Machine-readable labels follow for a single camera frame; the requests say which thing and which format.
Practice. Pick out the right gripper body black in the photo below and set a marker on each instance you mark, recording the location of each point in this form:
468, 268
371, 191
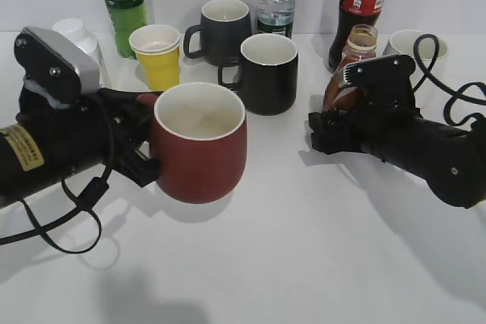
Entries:
386, 123

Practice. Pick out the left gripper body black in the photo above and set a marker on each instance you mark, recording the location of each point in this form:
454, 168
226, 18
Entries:
106, 127

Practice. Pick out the red ceramic mug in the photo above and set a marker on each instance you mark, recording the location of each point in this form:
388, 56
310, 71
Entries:
199, 136

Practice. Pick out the Nescafe coffee bottle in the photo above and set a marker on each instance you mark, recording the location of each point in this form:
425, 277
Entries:
341, 93

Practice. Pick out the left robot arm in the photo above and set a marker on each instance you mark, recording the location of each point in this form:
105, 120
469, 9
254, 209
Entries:
20, 154

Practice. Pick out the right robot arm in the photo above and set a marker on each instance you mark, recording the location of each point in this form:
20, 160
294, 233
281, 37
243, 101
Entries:
453, 164

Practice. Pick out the yellow paper cup stack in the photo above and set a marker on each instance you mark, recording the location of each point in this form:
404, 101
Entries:
157, 49

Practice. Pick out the black ceramic mug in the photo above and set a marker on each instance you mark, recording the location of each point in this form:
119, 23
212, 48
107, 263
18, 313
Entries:
265, 75

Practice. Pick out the white blueberry yogurt carton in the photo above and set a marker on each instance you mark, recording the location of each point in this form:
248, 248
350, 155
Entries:
76, 31

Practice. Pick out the white ceramic mug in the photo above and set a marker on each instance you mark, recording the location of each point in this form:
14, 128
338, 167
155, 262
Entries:
402, 42

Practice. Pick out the clear water bottle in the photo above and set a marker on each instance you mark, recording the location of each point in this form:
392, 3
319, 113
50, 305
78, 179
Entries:
275, 16

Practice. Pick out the cola bottle red label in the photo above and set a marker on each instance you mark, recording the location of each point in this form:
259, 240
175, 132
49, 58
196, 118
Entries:
351, 13

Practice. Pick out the dark grey mug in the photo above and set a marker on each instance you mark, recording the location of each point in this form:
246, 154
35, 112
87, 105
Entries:
224, 25

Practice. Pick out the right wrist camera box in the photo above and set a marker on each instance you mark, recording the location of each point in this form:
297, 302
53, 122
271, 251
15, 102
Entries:
386, 80

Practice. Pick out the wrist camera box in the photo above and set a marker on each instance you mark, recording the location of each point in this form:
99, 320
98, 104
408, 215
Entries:
386, 80
55, 69

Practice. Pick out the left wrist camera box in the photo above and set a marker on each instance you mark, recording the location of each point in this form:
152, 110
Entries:
55, 69

